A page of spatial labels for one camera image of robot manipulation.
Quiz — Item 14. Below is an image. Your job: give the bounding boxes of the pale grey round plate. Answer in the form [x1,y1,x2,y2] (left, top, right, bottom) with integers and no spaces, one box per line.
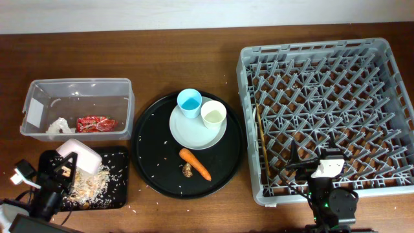
[169,96,227,150]

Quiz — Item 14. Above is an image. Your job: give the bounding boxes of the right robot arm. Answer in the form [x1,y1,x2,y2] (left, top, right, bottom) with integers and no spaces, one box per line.
[285,140,359,233]

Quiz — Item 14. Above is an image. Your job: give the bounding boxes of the crumpled white tissue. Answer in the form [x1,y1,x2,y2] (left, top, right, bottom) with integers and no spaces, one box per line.
[46,117,76,134]

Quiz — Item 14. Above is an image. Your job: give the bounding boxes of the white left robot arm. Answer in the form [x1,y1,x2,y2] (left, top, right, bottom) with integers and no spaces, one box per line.
[1,152,78,232]

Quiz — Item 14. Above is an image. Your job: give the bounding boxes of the grey plastic dishwasher rack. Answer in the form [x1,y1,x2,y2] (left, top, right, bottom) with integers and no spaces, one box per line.
[236,38,413,207]

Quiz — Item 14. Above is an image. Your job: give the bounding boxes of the wooden chopstick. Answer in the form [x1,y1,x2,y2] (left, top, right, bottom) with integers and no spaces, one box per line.
[255,103,271,177]

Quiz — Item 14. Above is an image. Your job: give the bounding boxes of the orange carrot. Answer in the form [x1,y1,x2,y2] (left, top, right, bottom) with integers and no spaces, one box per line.
[179,148,212,181]

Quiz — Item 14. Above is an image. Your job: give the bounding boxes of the rice and food scraps pile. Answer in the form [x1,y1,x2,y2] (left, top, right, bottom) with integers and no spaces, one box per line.
[48,155,125,210]

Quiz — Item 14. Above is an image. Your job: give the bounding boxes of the clear plastic waste bin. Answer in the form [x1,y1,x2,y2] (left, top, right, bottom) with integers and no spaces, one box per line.
[19,78,135,142]

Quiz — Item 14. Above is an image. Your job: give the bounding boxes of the cream white cup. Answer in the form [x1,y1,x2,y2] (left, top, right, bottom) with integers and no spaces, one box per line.
[201,100,227,129]

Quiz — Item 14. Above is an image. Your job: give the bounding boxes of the red snack wrapper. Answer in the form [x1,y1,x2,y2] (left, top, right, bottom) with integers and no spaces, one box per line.
[76,116,118,133]

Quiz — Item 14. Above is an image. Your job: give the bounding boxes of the silver metal fork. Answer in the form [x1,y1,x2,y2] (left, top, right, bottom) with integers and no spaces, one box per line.
[252,108,256,122]

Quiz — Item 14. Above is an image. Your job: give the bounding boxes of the round black tray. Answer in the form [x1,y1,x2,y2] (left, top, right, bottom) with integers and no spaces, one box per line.
[131,92,245,199]

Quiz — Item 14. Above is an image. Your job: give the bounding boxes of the light blue cup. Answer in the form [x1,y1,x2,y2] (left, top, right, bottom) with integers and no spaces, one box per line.
[177,89,202,118]

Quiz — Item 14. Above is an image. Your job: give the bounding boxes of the brown food scrap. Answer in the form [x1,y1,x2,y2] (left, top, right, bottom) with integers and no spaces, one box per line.
[182,162,193,178]

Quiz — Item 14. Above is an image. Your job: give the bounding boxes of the black rectangular tray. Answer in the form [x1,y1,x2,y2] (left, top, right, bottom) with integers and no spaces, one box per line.
[35,146,130,212]

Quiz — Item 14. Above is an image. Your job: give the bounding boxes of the pink bowl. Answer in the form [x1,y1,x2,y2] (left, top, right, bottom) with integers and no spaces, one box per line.
[56,139,102,175]

